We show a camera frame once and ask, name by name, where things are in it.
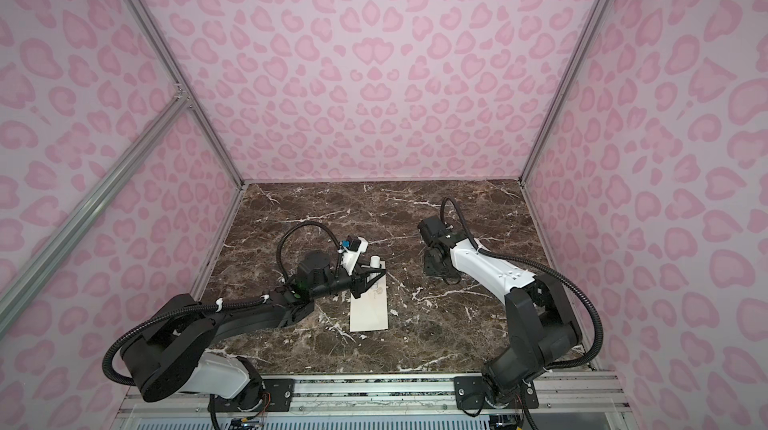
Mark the cream white envelope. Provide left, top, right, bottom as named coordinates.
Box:
left=350, top=258, right=389, bottom=332

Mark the metal base rail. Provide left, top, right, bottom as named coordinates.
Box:
left=112, top=371, right=639, bottom=429

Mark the aluminium corner frame post left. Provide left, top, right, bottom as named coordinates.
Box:
left=123, top=0, right=247, bottom=189

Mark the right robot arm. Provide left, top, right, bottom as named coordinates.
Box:
left=418, top=216, right=582, bottom=406

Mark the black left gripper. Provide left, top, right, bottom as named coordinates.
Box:
left=311, top=259, right=387, bottom=303

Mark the aluminium diagonal frame bar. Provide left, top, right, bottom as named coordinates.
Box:
left=1, top=92, right=188, bottom=335

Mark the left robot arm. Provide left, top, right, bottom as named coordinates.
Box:
left=102, top=250, right=386, bottom=411

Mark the aluminium corner frame post right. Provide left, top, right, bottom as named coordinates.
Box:
left=518, top=0, right=614, bottom=188

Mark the aluminium corner frame post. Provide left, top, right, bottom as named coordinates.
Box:
left=123, top=0, right=247, bottom=189
left=518, top=0, right=614, bottom=188

